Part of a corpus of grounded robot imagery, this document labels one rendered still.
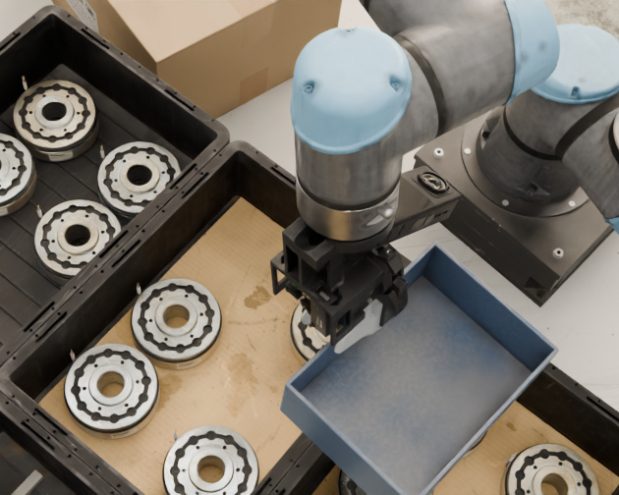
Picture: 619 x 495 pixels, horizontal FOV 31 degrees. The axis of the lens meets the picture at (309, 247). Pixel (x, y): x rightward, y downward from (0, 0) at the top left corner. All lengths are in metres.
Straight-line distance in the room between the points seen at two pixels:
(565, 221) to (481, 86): 0.73
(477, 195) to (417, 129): 0.73
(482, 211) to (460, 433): 0.48
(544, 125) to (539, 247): 0.19
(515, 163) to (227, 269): 0.39
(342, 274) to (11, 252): 0.60
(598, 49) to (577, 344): 0.41
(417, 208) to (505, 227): 0.57
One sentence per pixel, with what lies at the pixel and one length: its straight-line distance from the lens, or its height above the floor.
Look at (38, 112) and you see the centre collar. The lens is 1.41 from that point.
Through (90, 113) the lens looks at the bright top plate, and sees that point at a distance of 1.41.
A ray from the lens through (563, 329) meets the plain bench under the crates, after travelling 1.51.
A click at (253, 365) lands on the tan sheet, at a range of 1.28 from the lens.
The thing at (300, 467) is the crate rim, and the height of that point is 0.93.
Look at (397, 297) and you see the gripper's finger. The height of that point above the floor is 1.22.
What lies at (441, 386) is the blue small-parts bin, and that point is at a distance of 1.04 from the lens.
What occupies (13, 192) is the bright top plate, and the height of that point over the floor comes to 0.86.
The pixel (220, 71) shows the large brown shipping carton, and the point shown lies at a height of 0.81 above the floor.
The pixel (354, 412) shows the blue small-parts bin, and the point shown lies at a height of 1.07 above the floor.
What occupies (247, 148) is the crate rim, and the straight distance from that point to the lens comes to 1.30.
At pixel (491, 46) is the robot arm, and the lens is 0.75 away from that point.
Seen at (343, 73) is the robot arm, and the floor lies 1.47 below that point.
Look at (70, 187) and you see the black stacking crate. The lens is 1.40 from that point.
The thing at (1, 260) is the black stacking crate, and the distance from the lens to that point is 1.36.
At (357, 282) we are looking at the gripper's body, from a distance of 0.86.
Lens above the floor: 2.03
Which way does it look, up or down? 62 degrees down
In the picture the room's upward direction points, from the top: 10 degrees clockwise
